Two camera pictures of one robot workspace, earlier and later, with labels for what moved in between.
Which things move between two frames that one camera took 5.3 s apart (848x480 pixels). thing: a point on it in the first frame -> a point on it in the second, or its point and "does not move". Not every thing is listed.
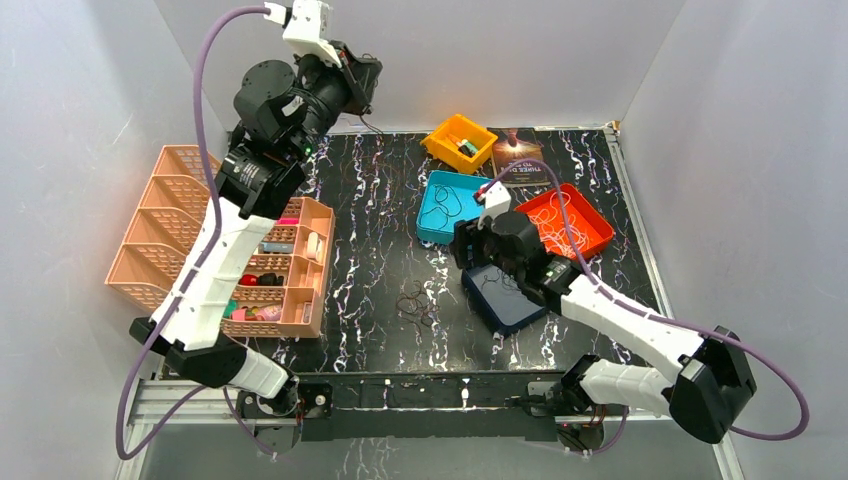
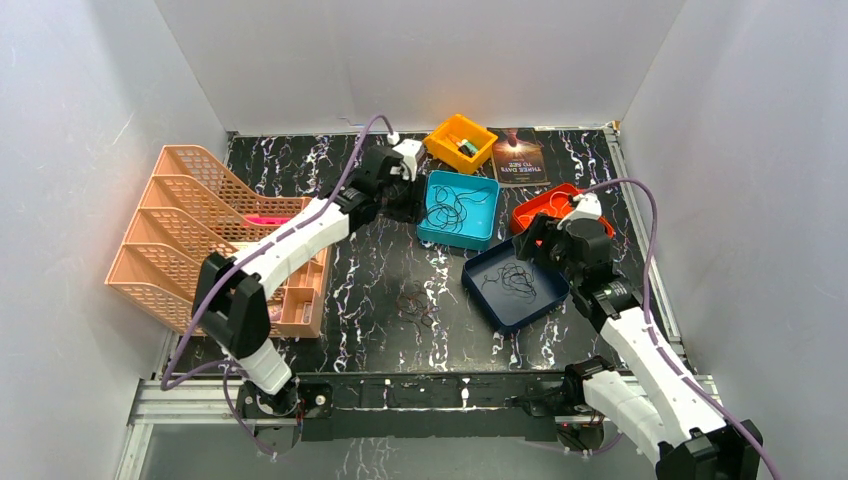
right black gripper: x=466 y=233 -> x=541 y=228
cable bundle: x=414 y=300 does not move
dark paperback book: x=513 y=144 does not move
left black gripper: x=361 y=80 -> x=403 y=201
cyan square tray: x=447 y=198 does not move
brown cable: x=449 y=204 does not move
